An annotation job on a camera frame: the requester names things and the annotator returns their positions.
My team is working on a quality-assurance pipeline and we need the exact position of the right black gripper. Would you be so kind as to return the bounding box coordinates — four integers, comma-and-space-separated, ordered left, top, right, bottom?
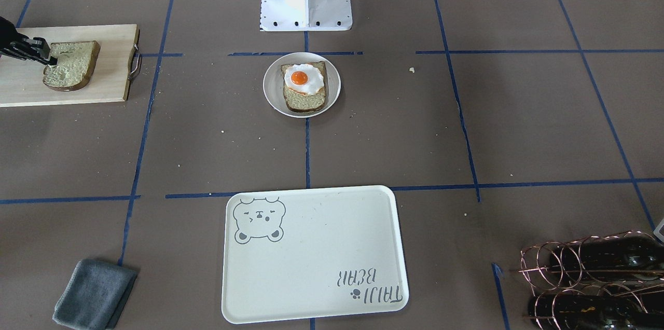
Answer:
0, 17, 58, 66

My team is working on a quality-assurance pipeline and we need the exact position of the bread slice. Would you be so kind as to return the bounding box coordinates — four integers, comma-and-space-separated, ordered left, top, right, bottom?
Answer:
42, 41, 101, 92
280, 61, 327, 113

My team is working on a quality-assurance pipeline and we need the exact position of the white round plate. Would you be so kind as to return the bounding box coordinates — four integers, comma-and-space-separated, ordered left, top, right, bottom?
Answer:
262, 52, 341, 118

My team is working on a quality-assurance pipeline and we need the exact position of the cream bear tray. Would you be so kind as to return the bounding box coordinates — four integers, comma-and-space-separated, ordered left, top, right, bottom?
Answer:
221, 185, 410, 324

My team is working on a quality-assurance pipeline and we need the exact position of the wooden cutting board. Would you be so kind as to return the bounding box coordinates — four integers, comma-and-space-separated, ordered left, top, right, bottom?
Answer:
1, 23, 140, 107

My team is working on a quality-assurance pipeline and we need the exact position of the grey folded cloth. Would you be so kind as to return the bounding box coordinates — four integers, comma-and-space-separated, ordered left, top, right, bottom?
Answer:
52, 258, 138, 329

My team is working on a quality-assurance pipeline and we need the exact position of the fried egg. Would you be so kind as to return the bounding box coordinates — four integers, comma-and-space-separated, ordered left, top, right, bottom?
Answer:
281, 63, 325, 96

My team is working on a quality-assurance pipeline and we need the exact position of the dark green wine bottle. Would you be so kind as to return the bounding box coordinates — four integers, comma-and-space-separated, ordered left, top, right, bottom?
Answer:
549, 233, 663, 283

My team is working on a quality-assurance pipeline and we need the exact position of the copper wire bottle rack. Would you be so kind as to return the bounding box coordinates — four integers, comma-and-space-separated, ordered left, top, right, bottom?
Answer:
518, 231, 663, 329

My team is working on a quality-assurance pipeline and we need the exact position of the white wire cup rack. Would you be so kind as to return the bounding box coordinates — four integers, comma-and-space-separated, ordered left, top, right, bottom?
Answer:
653, 219, 664, 243

